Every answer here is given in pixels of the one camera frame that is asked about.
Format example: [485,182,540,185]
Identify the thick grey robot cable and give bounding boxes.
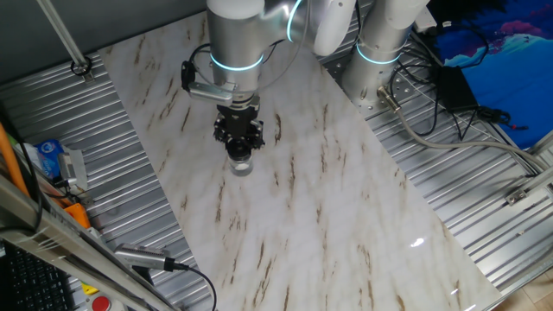
[395,107,550,174]

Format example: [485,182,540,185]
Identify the slanted aluminium pole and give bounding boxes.
[36,0,94,83]

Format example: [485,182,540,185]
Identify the black keyboard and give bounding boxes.
[0,241,77,311]

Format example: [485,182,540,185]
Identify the clear glass jar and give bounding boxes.
[227,157,255,177]

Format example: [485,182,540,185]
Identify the white marble pattern board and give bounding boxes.
[98,3,505,311]

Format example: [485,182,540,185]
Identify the blue printed poster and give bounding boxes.
[431,0,553,150]

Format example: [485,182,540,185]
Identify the orange plastic block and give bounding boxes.
[63,202,92,230]

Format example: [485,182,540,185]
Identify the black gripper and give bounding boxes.
[212,105,266,151]

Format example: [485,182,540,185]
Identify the blue tissue pack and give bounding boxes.
[34,138,66,181]

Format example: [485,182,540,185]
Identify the small silver camera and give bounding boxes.
[57,149,89,195]

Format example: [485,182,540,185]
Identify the black hanging cable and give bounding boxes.
[0,101,44,230]

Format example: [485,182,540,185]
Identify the black cable ring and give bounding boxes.
[70,55,92,78]

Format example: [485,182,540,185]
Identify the orange tube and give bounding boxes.
[0,122,30,198]

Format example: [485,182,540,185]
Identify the metal cable connector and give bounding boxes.
[376,85,403,114]

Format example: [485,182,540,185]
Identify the black power adapter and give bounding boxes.
[434,64,480,113]

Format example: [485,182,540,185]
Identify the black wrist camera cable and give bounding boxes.
[188,41,213,66]

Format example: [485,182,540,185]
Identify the black adapter cable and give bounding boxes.
[474,105,529,130]

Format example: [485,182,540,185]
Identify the aluminium frame beam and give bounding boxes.
[0,175,182,311]

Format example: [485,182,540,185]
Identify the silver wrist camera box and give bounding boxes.
[180,59,238,105]

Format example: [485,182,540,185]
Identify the silver finned camera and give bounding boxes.
[112,242,172,272]

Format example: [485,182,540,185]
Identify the aluminium rail with bracket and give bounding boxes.
[504,163,553,206]

